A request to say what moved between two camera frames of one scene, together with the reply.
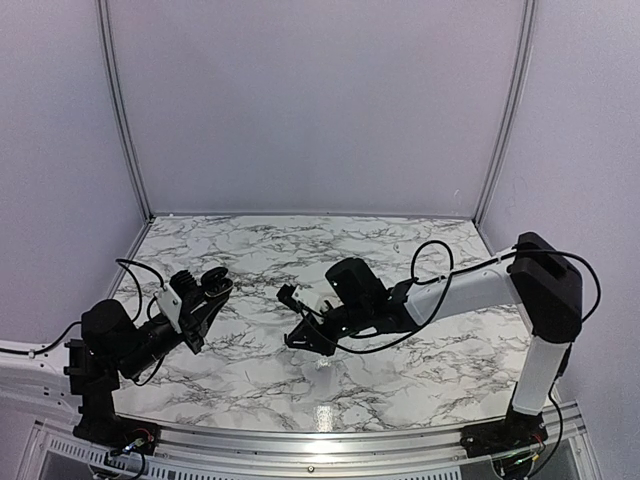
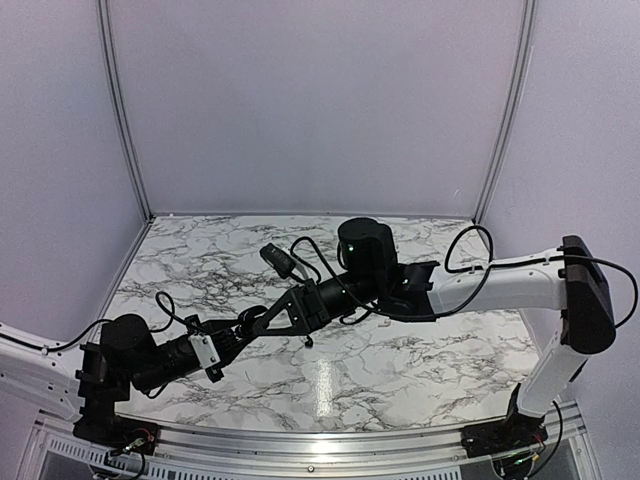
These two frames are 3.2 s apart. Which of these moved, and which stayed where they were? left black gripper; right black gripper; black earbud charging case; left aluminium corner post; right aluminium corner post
Moved: black earbud charging case; right black gripper; left black gripper
Stayed: right aluminium corner post; left aluminium corner post
